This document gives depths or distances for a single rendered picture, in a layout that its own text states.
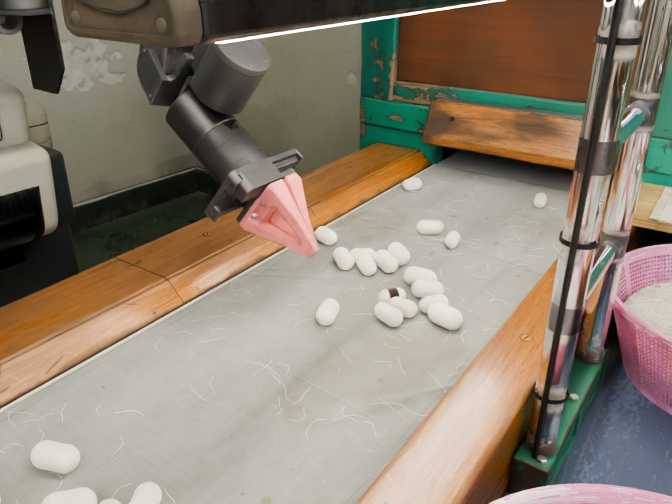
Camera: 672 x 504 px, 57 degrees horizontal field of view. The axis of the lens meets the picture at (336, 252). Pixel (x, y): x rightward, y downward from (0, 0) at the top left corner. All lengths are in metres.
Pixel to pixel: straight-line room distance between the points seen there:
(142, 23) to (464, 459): 0.33
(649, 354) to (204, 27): 0.51
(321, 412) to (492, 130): 0.61
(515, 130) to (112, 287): 0.63
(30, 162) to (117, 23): 0.78
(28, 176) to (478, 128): 0.70
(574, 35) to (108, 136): 2.20
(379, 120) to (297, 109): 1.44
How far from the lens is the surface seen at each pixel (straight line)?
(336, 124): 2.45
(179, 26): 0.27
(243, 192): 0.58
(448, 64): 1.08
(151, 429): 0.52
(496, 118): 1.00
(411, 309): 0.63
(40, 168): 1.07
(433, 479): 0.43
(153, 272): 0.69
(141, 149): 2.96
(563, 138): 0.97
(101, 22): 0.31
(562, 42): 1.01
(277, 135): 2.68
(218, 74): 0.60
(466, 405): 0.49
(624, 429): 0.66
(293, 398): 0.53
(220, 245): 0.74
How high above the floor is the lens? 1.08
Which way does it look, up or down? 26 degrees down
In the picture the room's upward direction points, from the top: straight up
